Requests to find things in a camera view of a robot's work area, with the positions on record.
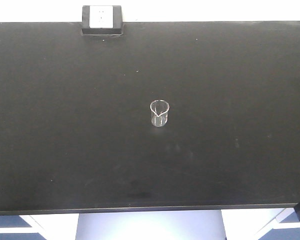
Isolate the clear glass beaker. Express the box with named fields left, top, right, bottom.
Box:
left=149, top=99, right=170, bottom=128

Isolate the blue base cabinet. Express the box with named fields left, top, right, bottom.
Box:
left=221, top=208, right=300, bottom=240
left=0, top=214, right=79, bottom=240

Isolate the black white power outlet box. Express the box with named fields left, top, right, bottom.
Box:
left=81, top=5, right=123, bottom=36

